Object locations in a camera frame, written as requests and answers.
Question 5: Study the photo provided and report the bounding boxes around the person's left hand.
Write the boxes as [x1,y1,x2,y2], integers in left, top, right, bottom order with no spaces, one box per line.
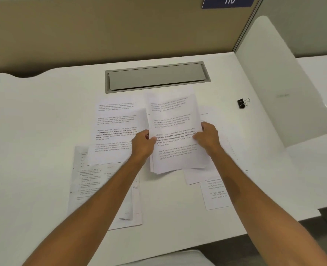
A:
[131,129,158,161]

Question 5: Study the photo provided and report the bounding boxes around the person's right hand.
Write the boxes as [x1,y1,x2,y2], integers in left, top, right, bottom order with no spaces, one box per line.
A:
[192,121,223,158]

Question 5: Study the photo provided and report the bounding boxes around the stack of printed text sheets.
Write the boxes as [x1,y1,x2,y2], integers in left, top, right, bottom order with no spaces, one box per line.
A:
[144,93,213,175]

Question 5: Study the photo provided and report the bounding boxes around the person's left forearm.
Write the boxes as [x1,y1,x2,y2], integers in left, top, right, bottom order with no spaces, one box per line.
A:
[22,153,152,266]

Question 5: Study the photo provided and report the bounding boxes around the person's right forearm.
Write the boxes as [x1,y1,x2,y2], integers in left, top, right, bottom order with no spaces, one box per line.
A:
[209,148,327,266]

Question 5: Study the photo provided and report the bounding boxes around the faintly printed white paper sheet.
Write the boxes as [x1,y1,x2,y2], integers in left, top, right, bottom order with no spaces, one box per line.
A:
[184,110,249,186]

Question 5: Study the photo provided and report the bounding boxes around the printed paragraph paper sheet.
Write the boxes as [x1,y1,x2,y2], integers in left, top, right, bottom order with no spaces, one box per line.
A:
[87,101,150,167]

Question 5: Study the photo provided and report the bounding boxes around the small printed paper sheet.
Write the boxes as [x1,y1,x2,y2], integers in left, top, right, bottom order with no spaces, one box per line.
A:
[200,170,250,211]

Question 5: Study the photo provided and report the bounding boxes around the large white worksheet paper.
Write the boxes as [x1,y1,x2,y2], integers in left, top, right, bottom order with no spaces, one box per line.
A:
[74,146,143,231]

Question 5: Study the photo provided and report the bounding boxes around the question worksheet paper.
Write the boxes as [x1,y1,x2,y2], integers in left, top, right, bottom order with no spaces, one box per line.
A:
[66,166,134,220]

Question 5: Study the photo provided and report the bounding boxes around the white rounded desk divider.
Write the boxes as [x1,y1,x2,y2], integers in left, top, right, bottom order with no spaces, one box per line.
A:
[235,15,327,148]

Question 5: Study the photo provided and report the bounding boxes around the beige partition panel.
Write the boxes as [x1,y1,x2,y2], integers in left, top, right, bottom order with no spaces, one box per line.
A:
[0,0,263,78]

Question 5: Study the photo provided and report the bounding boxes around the neighbouring white desk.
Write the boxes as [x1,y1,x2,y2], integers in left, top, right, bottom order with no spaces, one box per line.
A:
[287,54,327,211]

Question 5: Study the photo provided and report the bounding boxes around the blue number sign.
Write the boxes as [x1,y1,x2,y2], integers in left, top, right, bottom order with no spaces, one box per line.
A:
[202,0,256,10]

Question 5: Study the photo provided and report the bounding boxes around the grey desk cable tray lid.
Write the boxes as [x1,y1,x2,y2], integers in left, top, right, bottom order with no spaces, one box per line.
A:
[105,61,211,94]

